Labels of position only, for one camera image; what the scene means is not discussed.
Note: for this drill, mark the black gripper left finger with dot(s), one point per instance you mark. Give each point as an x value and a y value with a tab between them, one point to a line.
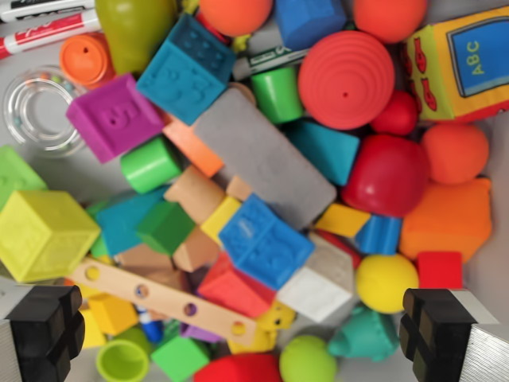
43	330

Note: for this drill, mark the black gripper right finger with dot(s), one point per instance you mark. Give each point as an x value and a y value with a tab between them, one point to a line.
445	338

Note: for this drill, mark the yellow wooden block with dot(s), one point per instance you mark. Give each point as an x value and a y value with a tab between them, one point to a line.
342	221
113	314
220	219
93	332

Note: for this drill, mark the red wooden cube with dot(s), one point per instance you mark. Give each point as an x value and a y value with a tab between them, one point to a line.
439	270

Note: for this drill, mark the yellow ball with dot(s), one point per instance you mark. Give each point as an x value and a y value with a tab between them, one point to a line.
385	282

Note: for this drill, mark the teal rubber animal toy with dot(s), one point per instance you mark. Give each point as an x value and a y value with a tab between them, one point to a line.
364	334

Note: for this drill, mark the lime green cup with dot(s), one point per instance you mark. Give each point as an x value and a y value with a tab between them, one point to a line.
119	362

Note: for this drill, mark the yellow-green rubber cube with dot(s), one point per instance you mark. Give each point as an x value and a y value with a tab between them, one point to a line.
43	235

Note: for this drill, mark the blue marker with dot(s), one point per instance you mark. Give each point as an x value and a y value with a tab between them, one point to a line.
151	328

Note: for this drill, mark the orange fabric bean bag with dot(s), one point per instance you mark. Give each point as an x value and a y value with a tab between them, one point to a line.
445	219

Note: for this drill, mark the blue wavy wooden block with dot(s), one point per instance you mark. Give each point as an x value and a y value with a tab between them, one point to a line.
378	235

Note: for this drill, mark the wooden plank with holes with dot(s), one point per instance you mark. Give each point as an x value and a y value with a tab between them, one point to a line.
165	300

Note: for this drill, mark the white rubber cube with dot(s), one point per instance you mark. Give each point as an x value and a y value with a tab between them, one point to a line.
318	286

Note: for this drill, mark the green wooden cube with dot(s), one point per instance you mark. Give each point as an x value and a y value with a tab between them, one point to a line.
179	358

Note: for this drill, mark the red stick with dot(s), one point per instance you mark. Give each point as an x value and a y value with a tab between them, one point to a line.
342	244

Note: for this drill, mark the lime green ball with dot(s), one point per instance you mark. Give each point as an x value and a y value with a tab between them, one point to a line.
306	360

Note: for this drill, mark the purple toy piece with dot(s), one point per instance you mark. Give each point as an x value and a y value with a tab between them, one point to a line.
199	332

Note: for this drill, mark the green rubber cube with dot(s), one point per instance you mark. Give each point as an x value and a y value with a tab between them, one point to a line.
18	175

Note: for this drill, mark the dark green wooden block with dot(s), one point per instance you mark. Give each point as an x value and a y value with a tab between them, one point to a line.
165	227

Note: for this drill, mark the yellow printed toy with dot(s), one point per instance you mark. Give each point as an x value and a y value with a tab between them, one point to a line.
278	316

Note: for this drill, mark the red toy apple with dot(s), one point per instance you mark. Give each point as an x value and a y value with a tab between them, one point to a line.
385	175

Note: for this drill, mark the orange rubber ball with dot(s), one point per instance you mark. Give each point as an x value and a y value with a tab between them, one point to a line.
389	18
453	153
234	16

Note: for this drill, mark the red rubber cube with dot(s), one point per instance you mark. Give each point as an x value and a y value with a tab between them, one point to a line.
234	290

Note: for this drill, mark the green cylinder block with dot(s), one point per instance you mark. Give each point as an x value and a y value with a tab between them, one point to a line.
149	165
276	95

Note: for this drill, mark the red rounded toy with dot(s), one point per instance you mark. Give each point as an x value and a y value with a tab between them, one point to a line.
238	368

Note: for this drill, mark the natural wood arch block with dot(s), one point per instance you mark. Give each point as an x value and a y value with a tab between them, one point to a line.
195	195

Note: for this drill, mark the blue rubber cube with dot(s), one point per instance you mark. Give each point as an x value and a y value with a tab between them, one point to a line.
310	20
266	242

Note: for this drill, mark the purple rubber number cube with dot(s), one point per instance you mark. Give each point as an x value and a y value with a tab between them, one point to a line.
115	119

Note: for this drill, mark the teal wooden triangle block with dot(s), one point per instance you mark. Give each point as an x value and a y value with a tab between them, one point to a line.
322	147

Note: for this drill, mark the small red ball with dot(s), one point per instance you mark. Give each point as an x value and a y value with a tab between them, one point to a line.
397	115

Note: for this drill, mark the orange wooden block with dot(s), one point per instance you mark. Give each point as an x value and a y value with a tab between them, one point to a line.
195	151

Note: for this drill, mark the small natural wood block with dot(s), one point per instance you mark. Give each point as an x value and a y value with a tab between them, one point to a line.
238	189

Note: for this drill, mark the grey foam block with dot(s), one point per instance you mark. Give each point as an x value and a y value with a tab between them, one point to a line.
262	159

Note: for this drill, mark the fabric ABC cube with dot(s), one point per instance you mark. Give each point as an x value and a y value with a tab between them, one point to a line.
457	67

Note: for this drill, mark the orange rubber cup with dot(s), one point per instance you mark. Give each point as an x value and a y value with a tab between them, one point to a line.
81	57

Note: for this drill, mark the red ribbed rubber dome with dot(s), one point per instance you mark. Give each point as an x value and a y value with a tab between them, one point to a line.
346	79

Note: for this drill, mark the teal rubber cube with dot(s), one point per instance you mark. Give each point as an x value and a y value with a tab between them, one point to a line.
183	71

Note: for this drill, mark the red dry erase marker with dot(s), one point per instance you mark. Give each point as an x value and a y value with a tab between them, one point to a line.
51	33

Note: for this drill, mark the olive green toy pear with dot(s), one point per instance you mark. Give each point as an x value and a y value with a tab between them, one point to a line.
135	32

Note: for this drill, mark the black dry erase marker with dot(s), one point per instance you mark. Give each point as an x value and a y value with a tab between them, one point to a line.
47	8

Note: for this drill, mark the green dry erase marker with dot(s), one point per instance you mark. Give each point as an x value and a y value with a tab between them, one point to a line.
270	57

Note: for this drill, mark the red toy piece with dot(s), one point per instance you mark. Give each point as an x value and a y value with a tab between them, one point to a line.
216	33

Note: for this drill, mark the small lime rubber toy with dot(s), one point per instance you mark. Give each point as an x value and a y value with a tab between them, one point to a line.
242	41

